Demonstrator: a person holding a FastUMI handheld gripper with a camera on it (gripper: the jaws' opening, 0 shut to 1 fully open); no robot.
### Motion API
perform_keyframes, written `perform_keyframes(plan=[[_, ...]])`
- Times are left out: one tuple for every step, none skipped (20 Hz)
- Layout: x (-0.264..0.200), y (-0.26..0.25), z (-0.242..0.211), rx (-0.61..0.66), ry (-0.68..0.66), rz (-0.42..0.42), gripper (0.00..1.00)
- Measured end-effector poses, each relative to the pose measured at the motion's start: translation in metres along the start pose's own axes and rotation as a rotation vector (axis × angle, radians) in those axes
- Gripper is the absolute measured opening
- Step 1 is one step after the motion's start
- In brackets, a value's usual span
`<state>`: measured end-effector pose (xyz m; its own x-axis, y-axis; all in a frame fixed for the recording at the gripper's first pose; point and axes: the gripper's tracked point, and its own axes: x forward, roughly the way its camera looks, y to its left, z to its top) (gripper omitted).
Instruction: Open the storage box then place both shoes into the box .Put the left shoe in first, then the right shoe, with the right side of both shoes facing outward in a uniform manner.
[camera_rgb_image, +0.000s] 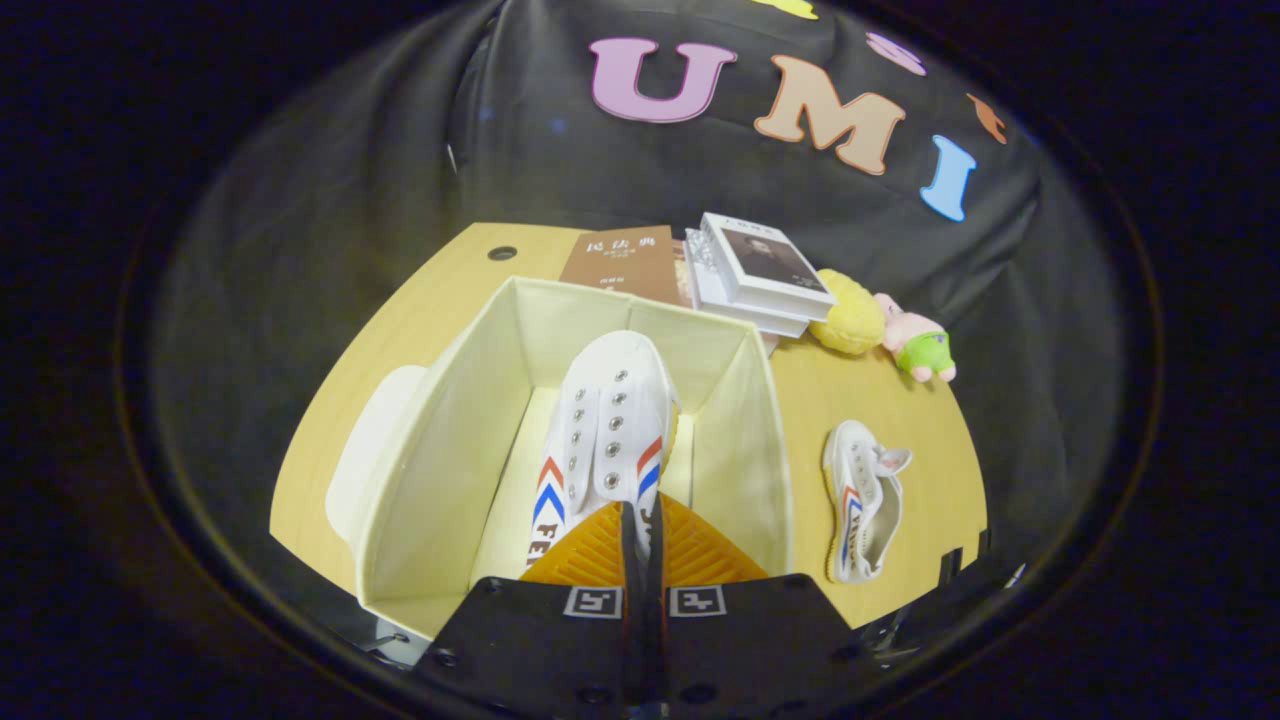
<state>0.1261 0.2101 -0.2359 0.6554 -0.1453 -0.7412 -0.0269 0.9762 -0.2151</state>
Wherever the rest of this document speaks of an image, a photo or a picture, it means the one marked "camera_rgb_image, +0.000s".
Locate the black backdrop cloth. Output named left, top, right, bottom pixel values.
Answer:
left=150, top=0, right=1131, bottom=601

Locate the white book with portrait cover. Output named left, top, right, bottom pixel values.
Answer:
left=699, top=212, right=837, bottom=321

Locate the pink and green plush toy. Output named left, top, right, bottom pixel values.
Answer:
left=875, top=292, right=958, bottom=384

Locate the cream fabric storage box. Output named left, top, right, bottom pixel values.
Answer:
left=355, top=275, right=796, bottom=641

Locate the white canvas shoe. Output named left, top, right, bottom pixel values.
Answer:
left=822, top=420, right=913, bottom=584
left=525, top=330, right=683, bottom=583

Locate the yellow plush toy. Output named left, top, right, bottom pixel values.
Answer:
left=808, top=268, right=887, bottom=356

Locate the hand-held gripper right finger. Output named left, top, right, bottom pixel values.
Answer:
left=645, top=494, right=873, bottom=713

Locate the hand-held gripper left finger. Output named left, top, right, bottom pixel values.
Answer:
left=415, top=500, right=642, bottom=713

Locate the brown book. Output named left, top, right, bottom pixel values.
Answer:
left=558, top=225, right=693, bottom=306

